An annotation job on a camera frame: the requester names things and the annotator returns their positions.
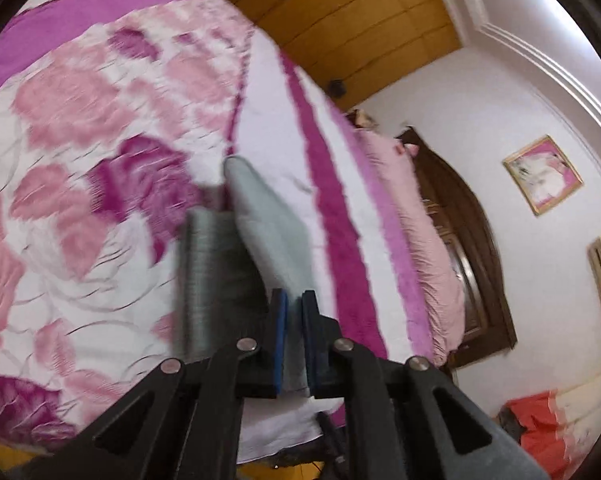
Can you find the framed wedding photo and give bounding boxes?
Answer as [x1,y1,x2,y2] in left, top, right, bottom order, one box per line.
[503,136,583,217]

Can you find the pink fluffy pillow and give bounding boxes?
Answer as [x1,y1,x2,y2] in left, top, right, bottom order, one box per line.
[357,129,465,366]

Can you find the small black speaker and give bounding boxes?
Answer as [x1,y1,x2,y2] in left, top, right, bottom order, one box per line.
[326,79,347,100]

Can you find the pink striped bedspread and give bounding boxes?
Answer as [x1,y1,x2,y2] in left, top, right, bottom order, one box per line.
[0,0,433,452]

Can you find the dark wooden headboard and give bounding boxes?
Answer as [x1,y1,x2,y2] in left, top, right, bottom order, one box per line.
[398,126,517,370]

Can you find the grey pants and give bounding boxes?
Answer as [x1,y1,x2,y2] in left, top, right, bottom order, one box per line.
[174,156,315,392]

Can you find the wooden wardrobe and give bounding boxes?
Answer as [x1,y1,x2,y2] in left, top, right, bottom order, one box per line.
[229,0,461,110]

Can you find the orange cloth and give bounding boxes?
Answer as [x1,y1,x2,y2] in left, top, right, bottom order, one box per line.
[497,390,571,479]

